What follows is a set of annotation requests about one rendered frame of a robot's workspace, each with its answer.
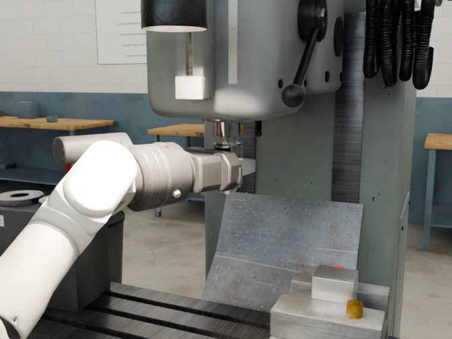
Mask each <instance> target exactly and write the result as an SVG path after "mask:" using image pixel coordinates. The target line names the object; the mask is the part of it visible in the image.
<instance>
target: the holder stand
mask: <svg viewBox="0 0 452 339"><path fill-rule="evenodd" d="M48 197H49V196H44V193H43V192H41V191H37V190H18V191H12V192H5V193H2V194H0V257H1V256H2V255H3V253H4V252H5V251H6V249H7V248H8V247H9V246H10V245H11V244H12V243H13V241H14V240H15V239H16V237H17V236H18V235H19V234H20V233H21V232H22V231H23V229H24V228H25V227H26V225H27V224H28V223H29V222H30V220H31V218H32V217H33V216H34V215H35V214H36V212H37V211H38V209H39V208H40V207H41V206H42V205H43V203H44V202H45V201H46V199H47V198H48ZM109 288H110V263H109V247H108V221H106V223H105V225H104V226H103V227H102V228H101V229H100V230H99V231H98V232H97V233H96V235H95V236H94V238H93V239H92V241H91V242H90V243H89V245H88V246H87V247H86V248H85V249H84V251H83V252H82V253H81V254H80V255H79V256H78V257H77V259H76V261H75V262H74V263H73V265H72V267H70V269H69V271H68V272H67V273H66V275H65V277H64V278H63V280H62V281H61V282H60V284H59V285H58V287H57V288H56V290H55V291H54V293H53V294H52V297H51V298H50V301H49V302H48V305H47V308H51V309H60V310H65V311H73V312H80V311H81V310H82V309H83V308H84V307H86V306H87V305H89V304H90V303H91V302H92V301H93V300H95V299H96V298H97V297H99V296H100V295H101V294H102V293H104V292H105V291H106V290H108V289H109Z"/></svg>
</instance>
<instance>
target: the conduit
mask: <svg viewBox="0 0 452 339"><path fill-rule="evenodd" d="M435 1H436V0H422V1H421V2H422V4H421V8H415V0H366V26H365V27H366V28H365V29H366V31H365V32H366V33H365V34H366V35H365V39H366V40H365V47H364V48H365V49H364V50H365V51H364V57H363V74H364V76H365V77H366V78H368V79H370V78H373V77H374V76H376V74H377V72H378V70H379V68H380V65H381V72H382V76H383V81H384V84H385V85H386V86H388V87H393V86H394V85H395V84H396V82H397V48H398V39H399V31H400V22H401V21H400V20H401V18H402V29H403V30H402V41H403V42H402V55H401V63H400V64H401V65H400V73H399V78H400V80H401V81H408V80H410V78H411V76H412V83H413V85H414V87H415V88H416V89H418V90H421V89H424V88H425V87H427V85H428V83H429V81H430V76H431V72H432V64H433V55H434V48H433V47H431V46H429V45H430V44H429V43H430V38H431V37H430V35H431V34H430V33H431V30H432V29H431V28H432V25H433V24H432V23H433V19H434V12H435V11H434V10H435V3H436V2H435ZM420 10H421V11H420ZM401 14H402V15H401ZM401 16H402V17H401ZM378 20H379V21H378Z"/></svg>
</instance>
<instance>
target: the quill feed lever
mask: <svg viewBox="0 0 452 339"><path fill-rule="evenodd" d="M297 22H298V30H299V35H300V38H301V39H302V40H303V41H304V42H306V43H307V44H306V46H305V50H304V51H303V55H302V57H301V61H300V63H299V66H298V69H297V72H296V75H295V78H294V81H293V84H290V85H288V86H286V87H285V88H284V89H283V91H282V95H281V98H282V101H283V103H284V104H285V105H286V106H288V107H290V108H296V107H298V106H300V105H301V104H302V103H303V101H304V99H305V92H304V90H303V88H302V87H301V86H302V83H303V79H304V76H305V73H306V70H307V67H308V64H309V61H310V58H311V55H312V52H313V49H314V46H315V43H316V42H321V41H322V40H323V39H324V38H325V35H326V30H327V25H328V8H327V3H326V0H300V2H299V7H298V15H297Z"/></svg>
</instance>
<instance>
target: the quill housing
mask: <svg viewBox="0 0 452 339"><path fill-rule="evenodd" d="M299 2H300V0H215V97H214V98H213V99H207V100H177V99H176V76H177V45H176V32H154V31H148V30H146V48H147V95H148V102H149V106H150V108H151V109H152V111H154V113H156V114H157V115H159V116H163V117H167V118H201V119H220V120H257V121H259V120H268V119H271V118H276V117H279V116H285V115H288V114H293V113H295V112H297V111H298V110H299V109H300V108H301V107H302V105H303V103H304V101H305V100H304V101H303V103H302V104H301V105H300V106H298V107H296V108H290V107H288V106H286V105H285V104H284V103H283V101H282V98H281V95H282V92H283V89H284V88H285V87H286V86H288V85H290V84H293V81H294V78H295V75H296V72H297V69H298V66H299V63H300V61H301V57H302V55H303V51H304V50H305V46H306V44H307V43H306V42H304V41H303V40H302V39H301V38H300V35H299V30H298V22H297V15H298V7H299Z"/></svg>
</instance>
